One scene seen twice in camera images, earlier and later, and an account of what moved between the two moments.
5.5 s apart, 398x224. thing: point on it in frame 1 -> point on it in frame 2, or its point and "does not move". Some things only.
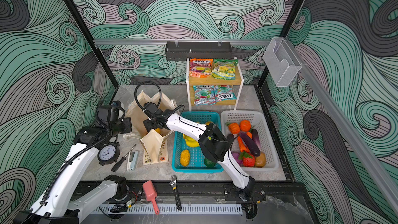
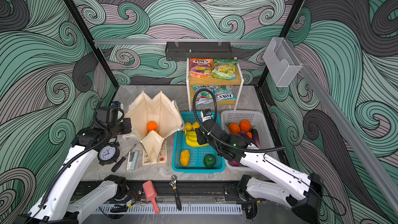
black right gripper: x=147 y=125 -> x=200 y=134
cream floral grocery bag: x=154 y=145 does not move
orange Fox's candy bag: x=200 y=68 does not move
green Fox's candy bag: x=224 y=69 does not move
